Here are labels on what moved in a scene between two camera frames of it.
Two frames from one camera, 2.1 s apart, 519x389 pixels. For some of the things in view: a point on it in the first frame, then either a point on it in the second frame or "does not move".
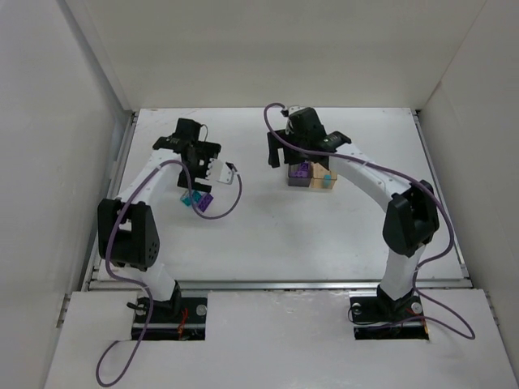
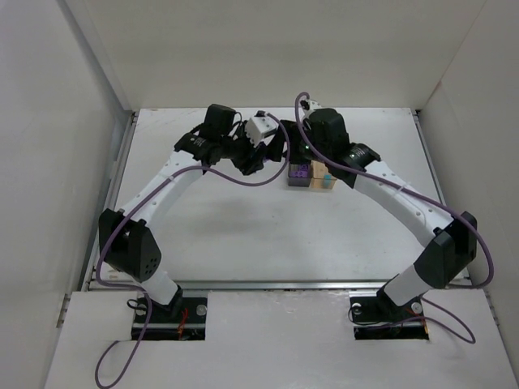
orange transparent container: x=321 y=177 does not move
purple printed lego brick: x=303 y=172 does not move
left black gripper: x=194 y=170 → x=251 y=158
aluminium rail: x=278 y=285 does not move
